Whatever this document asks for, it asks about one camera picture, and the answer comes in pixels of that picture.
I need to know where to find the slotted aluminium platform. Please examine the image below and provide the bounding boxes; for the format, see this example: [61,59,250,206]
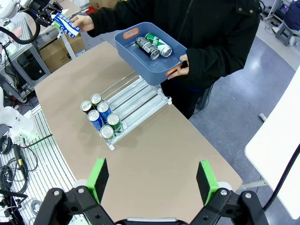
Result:
[0,104,79,225]

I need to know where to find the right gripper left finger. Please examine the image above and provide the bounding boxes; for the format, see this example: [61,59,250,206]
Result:
[32,158,115,225]

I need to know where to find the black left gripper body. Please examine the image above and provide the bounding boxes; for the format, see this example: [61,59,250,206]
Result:
[31,0,53,17]

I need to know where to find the black computer case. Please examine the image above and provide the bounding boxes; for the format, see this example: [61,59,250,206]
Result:
[17,53,47,82]

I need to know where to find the black handheld controller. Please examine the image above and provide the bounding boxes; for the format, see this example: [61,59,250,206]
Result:
[11,143,29,180]

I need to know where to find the person's left hand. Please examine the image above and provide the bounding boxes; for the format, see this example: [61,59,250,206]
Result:
[167,53,190,80]

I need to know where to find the person's right hand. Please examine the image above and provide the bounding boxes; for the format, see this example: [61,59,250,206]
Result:
[70,15,95,33]

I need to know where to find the large cardboard box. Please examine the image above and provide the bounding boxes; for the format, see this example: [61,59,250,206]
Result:
[39,32,85,73]

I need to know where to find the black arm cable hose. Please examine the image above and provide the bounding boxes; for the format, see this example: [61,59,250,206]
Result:
[262,142,300,211]
[0,13,42,45]

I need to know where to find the white can dispenser rack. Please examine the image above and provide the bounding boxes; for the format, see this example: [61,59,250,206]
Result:
[81,71,173,150]

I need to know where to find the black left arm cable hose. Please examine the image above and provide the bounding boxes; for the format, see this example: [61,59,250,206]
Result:
[0,13,42,45]

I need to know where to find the black Pepsi can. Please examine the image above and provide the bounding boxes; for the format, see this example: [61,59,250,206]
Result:
[135,36,161,60]
[90,93,103,106]
[80,100,93,115]

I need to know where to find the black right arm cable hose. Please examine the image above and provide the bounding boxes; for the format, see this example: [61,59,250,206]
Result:
[262,142,300,211]

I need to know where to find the blue Pocari Sweat can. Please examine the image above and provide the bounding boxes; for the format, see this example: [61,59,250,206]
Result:
[97,101,112,122]
[87,109,105,133]
[52,13,82,38]

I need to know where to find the grey stool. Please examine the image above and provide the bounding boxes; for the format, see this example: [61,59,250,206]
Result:
[275,22,298,47]

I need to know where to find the blue bin orange handles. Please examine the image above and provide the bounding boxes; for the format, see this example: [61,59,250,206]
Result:
[114,22,188,86]

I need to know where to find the aluminium frame shelf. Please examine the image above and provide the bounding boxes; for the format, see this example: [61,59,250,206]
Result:
[0,42,52,104]

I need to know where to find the seated background person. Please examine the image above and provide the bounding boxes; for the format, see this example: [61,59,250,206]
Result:
[282,0,300,31]

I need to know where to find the person in black jacket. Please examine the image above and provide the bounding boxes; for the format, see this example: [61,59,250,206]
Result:
[112,0,261,120]

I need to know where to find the person's left forearm black sleeve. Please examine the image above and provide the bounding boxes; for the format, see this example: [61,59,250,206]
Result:
[186,35,258,83]

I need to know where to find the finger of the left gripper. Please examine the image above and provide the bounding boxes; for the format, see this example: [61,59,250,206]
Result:
[48,0,63,15]
[37,15,57,27]

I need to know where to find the black cable bundle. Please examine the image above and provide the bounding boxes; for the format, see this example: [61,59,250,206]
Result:
[0,135,39,195]

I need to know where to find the white desk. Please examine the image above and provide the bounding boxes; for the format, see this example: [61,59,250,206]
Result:
[244,67,300,220]

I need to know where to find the green Chilsung cider can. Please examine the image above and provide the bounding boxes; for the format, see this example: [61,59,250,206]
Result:
[144,32,173,58]
[100,125,115,141]
[106,113,124,135]

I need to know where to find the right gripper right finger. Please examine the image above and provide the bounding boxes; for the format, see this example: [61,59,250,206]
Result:
[187,160,270,225]

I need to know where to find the person's right forearm black sleeve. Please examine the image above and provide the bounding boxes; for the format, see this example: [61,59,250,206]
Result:
[87,6,141,38]

